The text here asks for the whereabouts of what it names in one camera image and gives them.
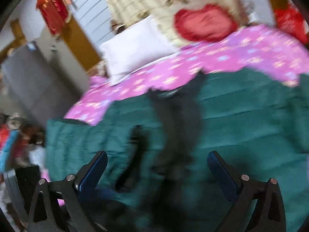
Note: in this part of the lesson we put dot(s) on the red heart cushion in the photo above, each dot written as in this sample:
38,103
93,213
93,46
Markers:
205,21

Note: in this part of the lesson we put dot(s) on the beige floral checked cloth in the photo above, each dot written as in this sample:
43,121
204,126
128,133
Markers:
144,0

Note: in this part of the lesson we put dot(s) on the red hanging banner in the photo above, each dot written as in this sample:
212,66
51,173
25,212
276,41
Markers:
52,12

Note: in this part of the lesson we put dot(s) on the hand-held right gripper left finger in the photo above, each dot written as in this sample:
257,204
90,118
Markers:
94,171

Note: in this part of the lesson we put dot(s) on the white pillow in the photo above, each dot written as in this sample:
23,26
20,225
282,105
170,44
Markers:
135,50

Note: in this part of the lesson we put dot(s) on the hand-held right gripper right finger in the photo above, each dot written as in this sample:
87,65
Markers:
222,174

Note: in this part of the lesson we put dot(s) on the grey wardrobe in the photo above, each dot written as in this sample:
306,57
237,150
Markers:
36,82

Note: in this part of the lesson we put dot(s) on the red shopping bag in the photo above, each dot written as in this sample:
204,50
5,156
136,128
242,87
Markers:
289,21

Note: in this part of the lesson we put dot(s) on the colourful clutter pile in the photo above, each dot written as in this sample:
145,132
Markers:
14,145

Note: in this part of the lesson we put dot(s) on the dark green padded jacket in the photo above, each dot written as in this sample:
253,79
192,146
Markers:
241,116

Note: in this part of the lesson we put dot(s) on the pink floral bedsheet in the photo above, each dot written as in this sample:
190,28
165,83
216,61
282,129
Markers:
241,50

